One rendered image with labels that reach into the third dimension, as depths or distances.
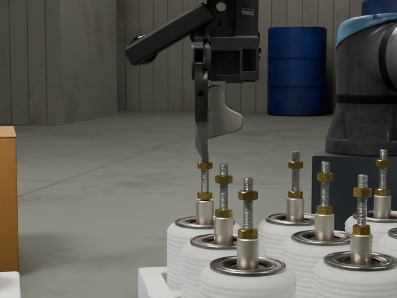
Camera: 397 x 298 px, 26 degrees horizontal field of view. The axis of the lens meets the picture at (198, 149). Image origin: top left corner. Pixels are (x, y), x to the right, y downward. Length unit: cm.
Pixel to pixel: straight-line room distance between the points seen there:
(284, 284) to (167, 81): 735
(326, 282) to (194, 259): 16
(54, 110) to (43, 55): 41
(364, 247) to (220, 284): 16
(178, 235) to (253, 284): 26
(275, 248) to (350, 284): 24
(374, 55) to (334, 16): 648
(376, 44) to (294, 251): 55
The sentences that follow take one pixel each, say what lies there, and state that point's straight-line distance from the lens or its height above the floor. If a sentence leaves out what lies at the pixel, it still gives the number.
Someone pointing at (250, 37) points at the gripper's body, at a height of 48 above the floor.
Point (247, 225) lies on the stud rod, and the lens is 85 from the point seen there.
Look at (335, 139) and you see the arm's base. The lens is 146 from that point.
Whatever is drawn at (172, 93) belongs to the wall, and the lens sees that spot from 814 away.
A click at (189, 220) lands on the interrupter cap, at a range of 110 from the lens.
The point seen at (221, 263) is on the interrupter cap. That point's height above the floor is 25.
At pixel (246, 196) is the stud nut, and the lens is 84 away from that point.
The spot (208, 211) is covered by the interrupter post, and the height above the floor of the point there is 27.
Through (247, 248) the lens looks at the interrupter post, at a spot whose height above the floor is 27.
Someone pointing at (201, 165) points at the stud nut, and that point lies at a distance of 107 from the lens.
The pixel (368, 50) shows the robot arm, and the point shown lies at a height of 47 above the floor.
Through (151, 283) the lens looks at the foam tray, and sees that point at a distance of 108.
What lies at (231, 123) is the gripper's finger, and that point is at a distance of 105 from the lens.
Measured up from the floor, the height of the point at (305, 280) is 21.
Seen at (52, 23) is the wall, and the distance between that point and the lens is 636.
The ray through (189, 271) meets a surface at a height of 22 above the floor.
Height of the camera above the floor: 45
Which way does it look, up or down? 6 degrees down
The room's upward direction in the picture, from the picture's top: straight up
